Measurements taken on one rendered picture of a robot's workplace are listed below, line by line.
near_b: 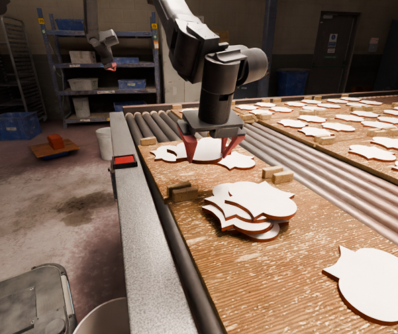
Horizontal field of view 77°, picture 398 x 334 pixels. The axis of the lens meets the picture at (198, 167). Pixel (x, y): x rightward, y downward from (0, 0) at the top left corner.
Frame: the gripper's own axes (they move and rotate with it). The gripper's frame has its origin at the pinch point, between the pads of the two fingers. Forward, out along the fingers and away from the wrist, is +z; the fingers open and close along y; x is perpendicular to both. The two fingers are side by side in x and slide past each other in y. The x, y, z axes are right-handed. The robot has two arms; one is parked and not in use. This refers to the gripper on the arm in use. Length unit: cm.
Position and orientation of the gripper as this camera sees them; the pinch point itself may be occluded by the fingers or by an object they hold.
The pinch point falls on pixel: (206, 156)
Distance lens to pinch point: 52.3
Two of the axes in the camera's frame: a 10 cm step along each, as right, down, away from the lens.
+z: -1.1, 7.7, 6.3
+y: 9.3, -1.4, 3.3
